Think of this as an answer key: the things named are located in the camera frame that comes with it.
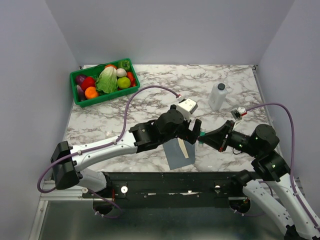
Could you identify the beige letter paper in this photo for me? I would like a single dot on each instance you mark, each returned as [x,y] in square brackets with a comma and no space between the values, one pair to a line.
[183,148]

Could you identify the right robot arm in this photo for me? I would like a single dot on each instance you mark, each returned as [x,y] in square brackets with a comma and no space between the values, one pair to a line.
[290,211]

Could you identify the green plastic vegetable bin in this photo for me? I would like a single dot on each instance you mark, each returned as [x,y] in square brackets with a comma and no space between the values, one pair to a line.
[94,72]

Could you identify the green lettuce leaf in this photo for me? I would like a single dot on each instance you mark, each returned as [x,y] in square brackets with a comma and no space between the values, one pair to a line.
[106,83]

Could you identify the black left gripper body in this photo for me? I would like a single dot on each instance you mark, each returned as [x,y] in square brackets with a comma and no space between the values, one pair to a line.
[184,133]

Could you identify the orange fruit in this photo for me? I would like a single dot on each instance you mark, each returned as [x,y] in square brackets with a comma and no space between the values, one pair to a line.
[91,93]

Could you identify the green apple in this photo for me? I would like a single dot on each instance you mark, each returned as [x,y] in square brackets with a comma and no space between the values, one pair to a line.
[123,83]

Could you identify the grey envelope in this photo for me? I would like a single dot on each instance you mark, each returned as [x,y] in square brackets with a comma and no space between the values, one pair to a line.
[175,157]

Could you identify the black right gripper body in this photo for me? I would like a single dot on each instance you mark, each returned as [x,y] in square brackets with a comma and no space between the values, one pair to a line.
[230,131]

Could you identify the white mushroom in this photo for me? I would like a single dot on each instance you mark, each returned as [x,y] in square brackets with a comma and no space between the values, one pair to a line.
[121,72]

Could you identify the green white glue stick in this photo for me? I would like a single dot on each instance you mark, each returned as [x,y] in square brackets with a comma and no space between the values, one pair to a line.
[202,133]

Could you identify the red tomato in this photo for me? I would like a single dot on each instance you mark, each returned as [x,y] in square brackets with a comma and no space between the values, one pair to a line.
[87,83]

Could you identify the aluminium frame rail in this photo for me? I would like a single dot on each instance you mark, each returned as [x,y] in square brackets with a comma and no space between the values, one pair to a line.
[73,194]

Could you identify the purple onion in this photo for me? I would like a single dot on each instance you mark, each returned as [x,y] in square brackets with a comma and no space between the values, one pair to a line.
[80,78]

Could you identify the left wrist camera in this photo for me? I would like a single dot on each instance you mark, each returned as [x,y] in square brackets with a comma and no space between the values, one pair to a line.
[187,107]

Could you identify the purple eggplant slice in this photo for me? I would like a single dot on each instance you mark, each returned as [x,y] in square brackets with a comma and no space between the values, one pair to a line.
[80,94]

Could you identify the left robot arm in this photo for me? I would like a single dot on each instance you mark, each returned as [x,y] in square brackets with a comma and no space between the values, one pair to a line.
[71,164]

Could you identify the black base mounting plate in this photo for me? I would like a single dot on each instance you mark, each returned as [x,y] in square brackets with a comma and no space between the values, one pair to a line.
[160,190]

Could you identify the white plastic bottle black cap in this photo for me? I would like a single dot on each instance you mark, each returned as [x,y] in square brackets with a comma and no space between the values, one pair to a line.
[217,96]

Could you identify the green bell pepper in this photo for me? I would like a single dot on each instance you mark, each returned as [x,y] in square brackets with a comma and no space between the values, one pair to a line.
[124,64]

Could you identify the orange carrot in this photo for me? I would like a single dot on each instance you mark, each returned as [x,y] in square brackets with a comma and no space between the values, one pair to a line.
[132,79]

